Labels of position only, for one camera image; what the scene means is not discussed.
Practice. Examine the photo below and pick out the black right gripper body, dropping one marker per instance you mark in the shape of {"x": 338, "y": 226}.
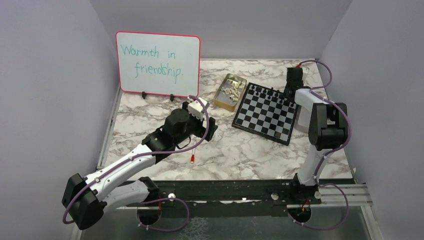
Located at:
{"x": 284, "y": 92}

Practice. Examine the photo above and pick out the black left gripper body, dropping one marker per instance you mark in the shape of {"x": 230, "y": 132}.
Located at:
{"x": 195, "y": 127}

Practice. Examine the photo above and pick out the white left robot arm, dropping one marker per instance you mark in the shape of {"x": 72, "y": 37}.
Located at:
{"x": 87, "y": 198}

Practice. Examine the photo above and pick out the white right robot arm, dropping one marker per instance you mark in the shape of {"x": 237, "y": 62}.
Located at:
{"x": 328, "y": 131}

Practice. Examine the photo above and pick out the pile of white chess pieces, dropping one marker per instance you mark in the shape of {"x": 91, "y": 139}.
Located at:
{"x": 232, "y": 88}

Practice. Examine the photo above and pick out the white and red marker pen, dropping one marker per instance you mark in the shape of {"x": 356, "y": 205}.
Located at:
{"x": 192, "y": 159}

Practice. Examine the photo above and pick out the black and silver chessboard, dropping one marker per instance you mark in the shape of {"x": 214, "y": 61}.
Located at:
{"x": 270, "y": 119}

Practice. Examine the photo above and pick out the pink tin tray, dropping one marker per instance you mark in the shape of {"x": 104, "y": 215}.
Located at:
{"x": 302, "y": 120}

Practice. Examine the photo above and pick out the gold tin tray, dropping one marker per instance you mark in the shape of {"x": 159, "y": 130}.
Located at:
{"x": 222, "y": 101}

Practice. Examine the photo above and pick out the pink framed whiteboard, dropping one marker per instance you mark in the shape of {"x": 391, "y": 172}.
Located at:
{"x": 158, "y": 63}

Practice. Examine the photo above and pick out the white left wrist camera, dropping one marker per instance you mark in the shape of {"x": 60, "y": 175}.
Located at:
{"x": 198, "y": 107}

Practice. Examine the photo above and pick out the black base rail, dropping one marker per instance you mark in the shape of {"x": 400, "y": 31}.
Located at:
{"x": 224, "y": 198}

